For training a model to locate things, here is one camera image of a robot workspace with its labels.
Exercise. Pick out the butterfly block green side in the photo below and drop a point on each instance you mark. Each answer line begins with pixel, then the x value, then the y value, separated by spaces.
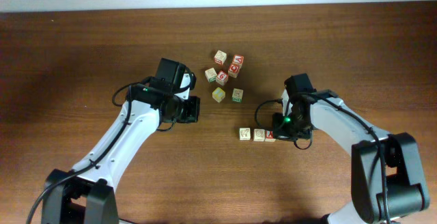
pixel 237 95

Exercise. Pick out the block with red C side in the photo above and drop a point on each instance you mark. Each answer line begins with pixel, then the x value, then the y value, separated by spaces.
pixel 220 57

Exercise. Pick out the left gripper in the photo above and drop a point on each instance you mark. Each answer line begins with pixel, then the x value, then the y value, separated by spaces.
pixel 191 115

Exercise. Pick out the snail picture block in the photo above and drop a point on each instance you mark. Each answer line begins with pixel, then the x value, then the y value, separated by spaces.
pixel 259 134

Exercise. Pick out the block with green Z side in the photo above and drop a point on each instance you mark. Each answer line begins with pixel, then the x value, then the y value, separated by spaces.
pixel 244 134

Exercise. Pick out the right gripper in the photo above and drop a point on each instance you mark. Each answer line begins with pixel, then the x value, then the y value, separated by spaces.
pixel 282 132

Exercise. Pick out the red letter Q block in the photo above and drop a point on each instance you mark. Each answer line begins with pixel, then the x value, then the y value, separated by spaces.
pixel 234 70

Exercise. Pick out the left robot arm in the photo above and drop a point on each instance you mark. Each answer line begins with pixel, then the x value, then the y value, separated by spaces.
pixel 86 193

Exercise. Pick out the yellow number 1 block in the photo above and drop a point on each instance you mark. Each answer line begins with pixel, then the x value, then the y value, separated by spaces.
pixel 218 94

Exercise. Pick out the red letter Y block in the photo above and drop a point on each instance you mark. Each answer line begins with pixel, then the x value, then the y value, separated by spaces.
pixel 269 136

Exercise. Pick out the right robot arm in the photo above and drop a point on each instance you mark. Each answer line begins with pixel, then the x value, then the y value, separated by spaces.
pixel 387 177

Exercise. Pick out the red letter A block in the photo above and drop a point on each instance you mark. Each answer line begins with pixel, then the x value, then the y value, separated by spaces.
pixel 238 60

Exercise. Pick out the red number 6 block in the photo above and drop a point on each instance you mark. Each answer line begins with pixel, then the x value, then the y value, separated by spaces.
pixel 222 78

